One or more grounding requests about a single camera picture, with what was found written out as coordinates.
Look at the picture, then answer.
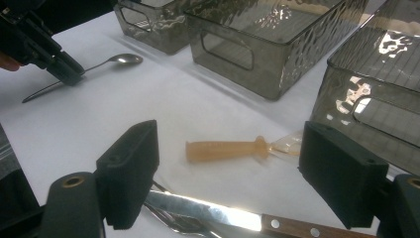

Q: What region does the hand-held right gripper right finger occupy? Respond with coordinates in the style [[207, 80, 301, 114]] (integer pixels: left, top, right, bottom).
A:
[[298, 120, 420, 238]]

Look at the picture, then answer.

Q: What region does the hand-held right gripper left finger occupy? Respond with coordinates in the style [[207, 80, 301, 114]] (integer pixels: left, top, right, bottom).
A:
[[39, 119, 160, 238]]

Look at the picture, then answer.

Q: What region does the metal spoon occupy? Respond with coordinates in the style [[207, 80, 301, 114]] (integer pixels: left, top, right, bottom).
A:
[[21, 53, 145, 104]]

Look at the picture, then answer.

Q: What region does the metal fork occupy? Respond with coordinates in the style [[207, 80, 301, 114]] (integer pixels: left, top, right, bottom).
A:
[[143, 179, 219, 238]]

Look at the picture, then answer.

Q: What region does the wooden handled knife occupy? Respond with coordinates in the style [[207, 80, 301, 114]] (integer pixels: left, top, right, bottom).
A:
[[145, 189, 377, 238]]

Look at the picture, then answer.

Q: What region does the grey transparent bin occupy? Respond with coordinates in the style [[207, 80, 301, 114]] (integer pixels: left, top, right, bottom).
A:
[[113, 0, 206, 56], [184, 0, 369, 101], [310, 0, 420, 177]]

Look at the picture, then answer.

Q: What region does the amber plastic spoon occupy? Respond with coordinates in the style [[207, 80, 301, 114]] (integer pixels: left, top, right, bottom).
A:
[[184, 130, 305, 164]]

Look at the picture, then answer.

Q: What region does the white table cover sheet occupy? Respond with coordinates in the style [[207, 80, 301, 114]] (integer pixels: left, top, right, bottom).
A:
[[0, 11, 420, 238]]

